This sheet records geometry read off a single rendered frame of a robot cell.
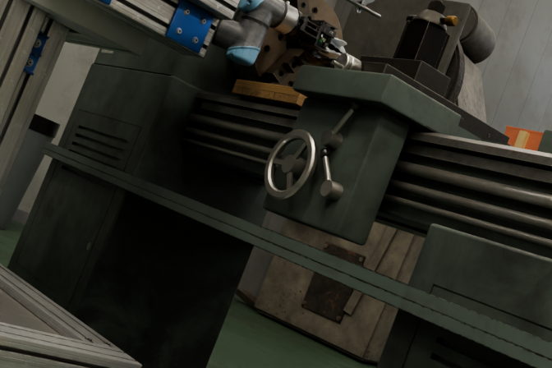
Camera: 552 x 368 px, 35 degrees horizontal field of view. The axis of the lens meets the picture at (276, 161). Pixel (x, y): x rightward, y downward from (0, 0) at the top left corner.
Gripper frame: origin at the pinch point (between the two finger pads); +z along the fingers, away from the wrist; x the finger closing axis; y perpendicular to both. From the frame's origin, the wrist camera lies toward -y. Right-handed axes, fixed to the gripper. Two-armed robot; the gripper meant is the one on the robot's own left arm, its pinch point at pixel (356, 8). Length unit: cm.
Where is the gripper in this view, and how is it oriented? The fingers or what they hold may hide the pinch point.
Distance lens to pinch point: 271.0
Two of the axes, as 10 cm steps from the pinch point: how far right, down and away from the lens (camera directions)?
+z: -1.7, 9.8, 0.7
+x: 8.1, 1.0, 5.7
